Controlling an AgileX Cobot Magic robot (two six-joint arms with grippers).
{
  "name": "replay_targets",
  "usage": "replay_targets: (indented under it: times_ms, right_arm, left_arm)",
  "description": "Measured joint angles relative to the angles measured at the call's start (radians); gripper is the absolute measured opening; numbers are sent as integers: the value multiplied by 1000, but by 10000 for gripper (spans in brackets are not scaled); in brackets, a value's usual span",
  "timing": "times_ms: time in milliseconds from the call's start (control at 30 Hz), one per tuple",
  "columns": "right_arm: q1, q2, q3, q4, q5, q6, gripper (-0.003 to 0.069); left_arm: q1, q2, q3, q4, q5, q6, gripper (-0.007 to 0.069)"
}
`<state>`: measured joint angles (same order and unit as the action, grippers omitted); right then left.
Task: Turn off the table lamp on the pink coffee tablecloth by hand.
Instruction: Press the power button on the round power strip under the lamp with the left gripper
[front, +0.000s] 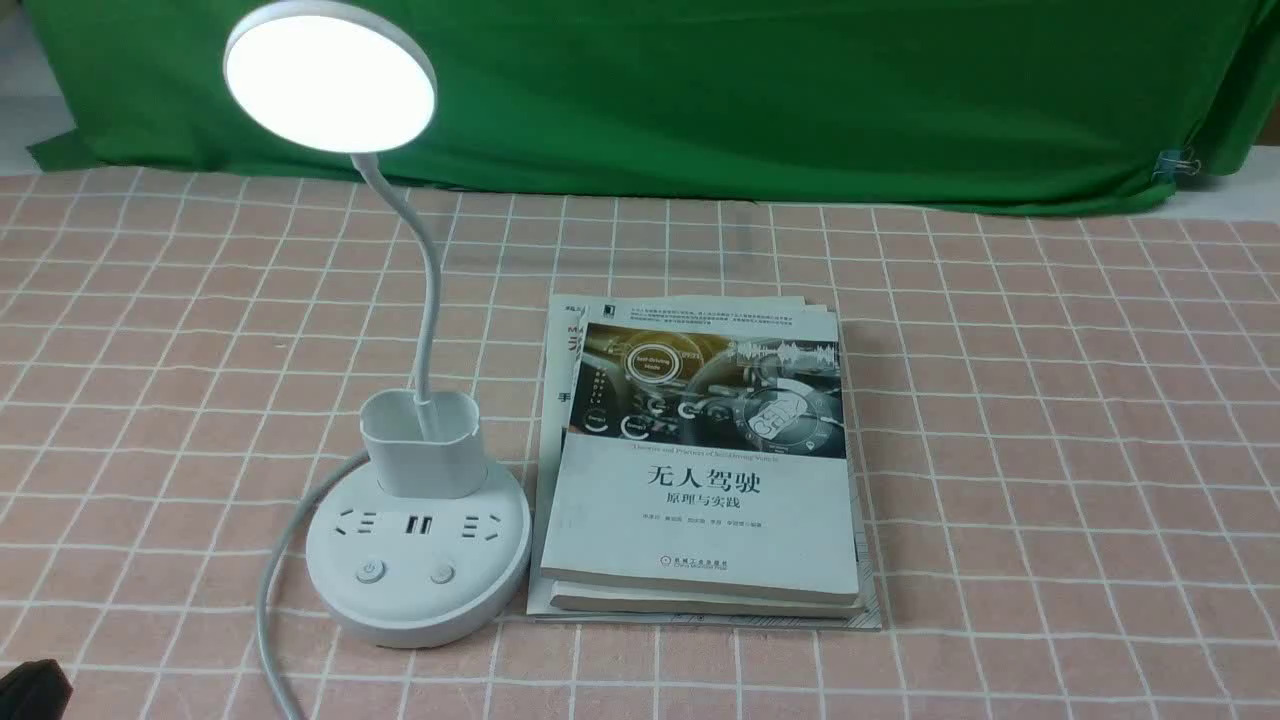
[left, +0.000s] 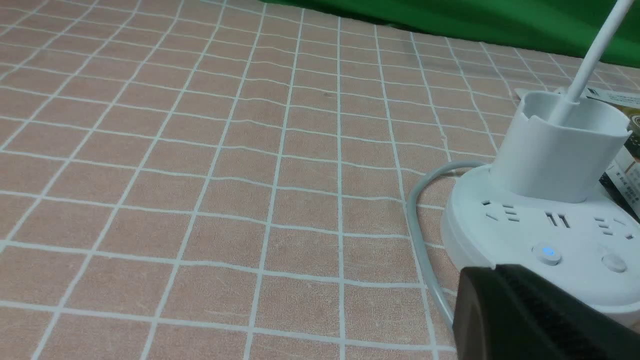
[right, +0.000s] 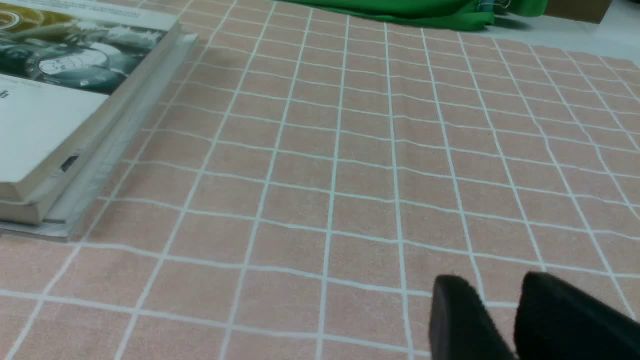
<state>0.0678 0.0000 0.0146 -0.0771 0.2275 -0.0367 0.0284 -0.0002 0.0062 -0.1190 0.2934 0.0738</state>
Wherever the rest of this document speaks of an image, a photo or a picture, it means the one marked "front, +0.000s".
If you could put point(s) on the pink checkered tablecloth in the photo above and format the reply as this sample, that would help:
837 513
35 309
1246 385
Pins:
1065 432

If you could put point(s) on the white autonomous driving book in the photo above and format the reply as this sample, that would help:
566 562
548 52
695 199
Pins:
700 500

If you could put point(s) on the white desk lamp with sockets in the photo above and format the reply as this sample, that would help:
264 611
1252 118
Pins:
423 537

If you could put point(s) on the green backdrop cloth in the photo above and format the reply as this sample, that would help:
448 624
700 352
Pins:
1037 108

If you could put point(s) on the blue binder clip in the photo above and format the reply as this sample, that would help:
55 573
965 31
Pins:
1173 164

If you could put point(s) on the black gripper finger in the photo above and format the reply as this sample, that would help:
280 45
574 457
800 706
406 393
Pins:
35 690

